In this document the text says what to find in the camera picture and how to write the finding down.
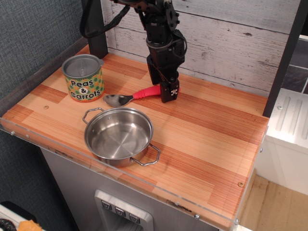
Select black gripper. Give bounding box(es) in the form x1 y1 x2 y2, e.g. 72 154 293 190
146 30 187 103

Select red handled metal spoon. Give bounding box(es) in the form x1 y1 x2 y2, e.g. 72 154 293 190
103 84 181 108

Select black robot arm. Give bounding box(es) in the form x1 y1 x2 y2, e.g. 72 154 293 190
114 0 187 103

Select stainless steel pot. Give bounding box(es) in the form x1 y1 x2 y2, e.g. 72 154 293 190
82 107 161 167

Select peas and carrots can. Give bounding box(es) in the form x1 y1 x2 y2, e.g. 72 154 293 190
62 54 105 103

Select clear acrylic edge guard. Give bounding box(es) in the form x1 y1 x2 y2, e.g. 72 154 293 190
1 113 268 231

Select grey toy fridge cabinet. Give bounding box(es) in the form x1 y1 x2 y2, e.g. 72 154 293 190
42 149 216 231

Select silver water dispenser panel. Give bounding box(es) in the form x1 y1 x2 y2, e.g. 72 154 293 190
94 190 154 231

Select white toy sink unit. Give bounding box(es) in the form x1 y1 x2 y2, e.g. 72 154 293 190
254 35 308 196

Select orange and black object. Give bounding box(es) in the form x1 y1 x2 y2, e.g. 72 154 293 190
0 218 43 231

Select left dark post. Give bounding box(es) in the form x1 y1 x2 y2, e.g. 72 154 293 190
86 0 108 58

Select dark post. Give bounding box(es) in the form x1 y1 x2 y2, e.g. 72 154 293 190
263 0 308 118
86 0 108 58

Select black braided cable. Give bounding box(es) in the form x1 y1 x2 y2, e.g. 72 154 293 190
79 0 130 39

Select right dark post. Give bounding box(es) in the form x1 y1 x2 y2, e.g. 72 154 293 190
263 0 308 118

